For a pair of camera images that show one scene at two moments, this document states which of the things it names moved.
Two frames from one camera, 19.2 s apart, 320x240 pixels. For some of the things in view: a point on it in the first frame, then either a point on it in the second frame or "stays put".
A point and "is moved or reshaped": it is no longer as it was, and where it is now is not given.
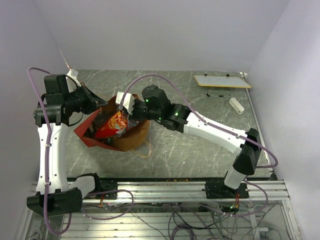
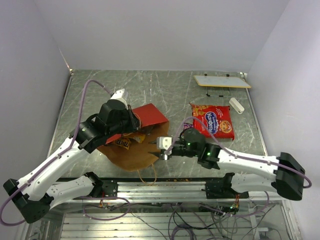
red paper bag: [85, 131] is moved or reshaped
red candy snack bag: [118, 124] is moved or reshaped
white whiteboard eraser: [239, 108] stays put
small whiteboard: [227, 81] stays put
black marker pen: [219, 96] stays put
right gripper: [136, 101] to [160, 154]
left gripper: [93, 101] to [133, 121]
